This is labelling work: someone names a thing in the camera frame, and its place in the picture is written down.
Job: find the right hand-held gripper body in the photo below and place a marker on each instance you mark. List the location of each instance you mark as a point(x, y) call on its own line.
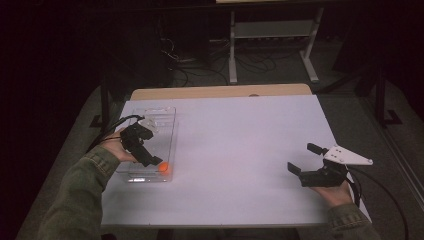
point(321, 176)

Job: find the black metal stand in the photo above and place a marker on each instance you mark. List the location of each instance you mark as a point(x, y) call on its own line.
point(380, 100)
point(105, 103)

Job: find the orange ball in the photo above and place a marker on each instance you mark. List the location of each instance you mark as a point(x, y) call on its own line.
point(164, 167)

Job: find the white metal table frame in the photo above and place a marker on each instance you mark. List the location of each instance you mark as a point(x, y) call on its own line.
point(273, 29)

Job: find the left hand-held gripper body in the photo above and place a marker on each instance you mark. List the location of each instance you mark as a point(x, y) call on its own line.
point(135, 136)

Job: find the person's left hand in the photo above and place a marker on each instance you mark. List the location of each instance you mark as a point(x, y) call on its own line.
point(115, 150)

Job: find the person's right hand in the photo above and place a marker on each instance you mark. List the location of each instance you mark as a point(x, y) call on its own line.
point(333, 195)

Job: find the clear plastic tray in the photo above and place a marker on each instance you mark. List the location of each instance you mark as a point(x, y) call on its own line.
point(163, 140)

